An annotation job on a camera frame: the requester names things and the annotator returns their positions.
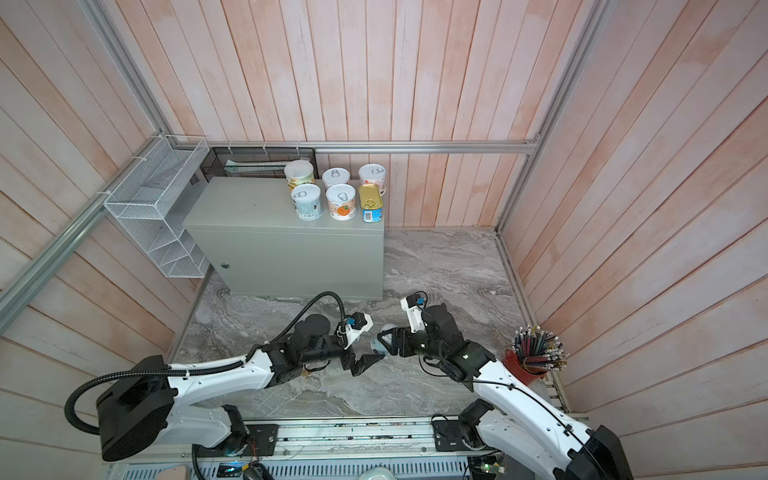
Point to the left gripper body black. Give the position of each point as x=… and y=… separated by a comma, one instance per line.
x=348, y=358

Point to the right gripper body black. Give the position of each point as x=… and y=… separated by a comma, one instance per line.
x=415, y=342

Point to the gold rectangular sardine tin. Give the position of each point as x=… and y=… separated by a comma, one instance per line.
x=371, y=203

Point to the orange labelled can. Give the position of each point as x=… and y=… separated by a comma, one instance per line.
x=341, y=201

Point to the teal labelled can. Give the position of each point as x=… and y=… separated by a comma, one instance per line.
x=307, y=202

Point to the pink can front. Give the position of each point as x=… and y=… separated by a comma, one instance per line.
x=374, y=174

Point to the pink labelled can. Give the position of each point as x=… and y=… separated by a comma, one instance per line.
x=335, y=176

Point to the yellow can plastic lid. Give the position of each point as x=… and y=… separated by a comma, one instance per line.
x=299, y=172

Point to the blue labelled can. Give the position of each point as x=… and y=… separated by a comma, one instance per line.
x=373, y=343

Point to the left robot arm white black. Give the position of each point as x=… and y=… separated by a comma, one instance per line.
x=158, y=403

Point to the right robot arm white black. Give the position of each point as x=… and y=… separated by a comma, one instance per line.
x=507, y=415

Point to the red pencil holder cup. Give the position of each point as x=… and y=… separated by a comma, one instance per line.
x=533, y=354

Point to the grey metal cabinet box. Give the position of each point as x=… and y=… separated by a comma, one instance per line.
x=248, y=229

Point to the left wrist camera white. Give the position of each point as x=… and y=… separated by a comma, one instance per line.
x=355, y=326

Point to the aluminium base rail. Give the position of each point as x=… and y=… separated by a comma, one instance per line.
x=380, y=437

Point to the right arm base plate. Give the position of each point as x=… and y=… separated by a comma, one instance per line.
x=453, y=435

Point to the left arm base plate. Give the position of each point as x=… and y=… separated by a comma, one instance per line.
x=259, y=441

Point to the black wire mesh basket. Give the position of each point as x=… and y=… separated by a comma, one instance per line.
x=254, y=162

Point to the white wire mesh shelf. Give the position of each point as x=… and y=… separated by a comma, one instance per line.
x=152, y=200

